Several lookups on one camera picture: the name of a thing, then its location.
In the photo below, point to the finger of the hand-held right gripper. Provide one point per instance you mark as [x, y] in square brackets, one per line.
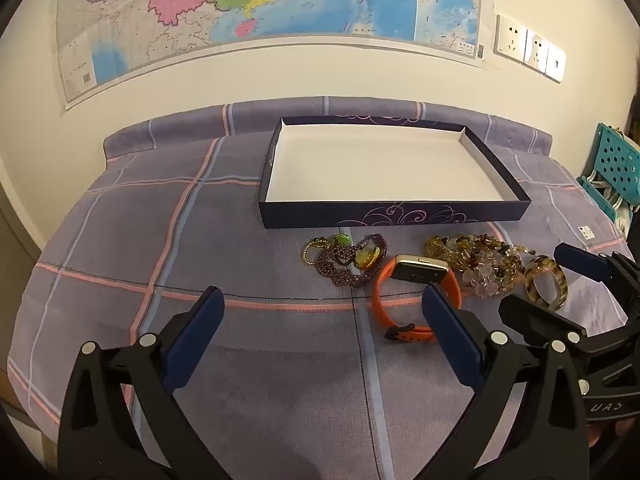
[580, 260]
[535, 320]

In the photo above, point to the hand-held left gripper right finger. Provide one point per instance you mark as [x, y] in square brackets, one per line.
[450, 340]

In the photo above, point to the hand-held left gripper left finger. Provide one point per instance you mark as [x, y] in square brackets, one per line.
[195, 345]

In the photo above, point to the tortoiseshell bangle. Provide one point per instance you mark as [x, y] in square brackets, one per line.
[560, 280]

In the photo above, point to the orange smartwatch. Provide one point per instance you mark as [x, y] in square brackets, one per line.
[381, 300]

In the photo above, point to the dark purple box lid tray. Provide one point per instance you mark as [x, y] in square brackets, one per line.
[380, 170]

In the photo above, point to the small white fabric tag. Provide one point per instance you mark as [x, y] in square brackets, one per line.
[586, 232]

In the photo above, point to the teal perforated plastic basket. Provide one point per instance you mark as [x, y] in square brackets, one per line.
[617, 160]

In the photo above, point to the purple checked bed sheet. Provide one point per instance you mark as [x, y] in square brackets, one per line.
[150, 240]

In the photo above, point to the white wall socket plate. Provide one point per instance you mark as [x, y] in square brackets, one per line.
[537, 50]
[510, 35]
[556, 62]

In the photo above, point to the colourful wall map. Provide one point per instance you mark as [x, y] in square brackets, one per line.
[250, 5]

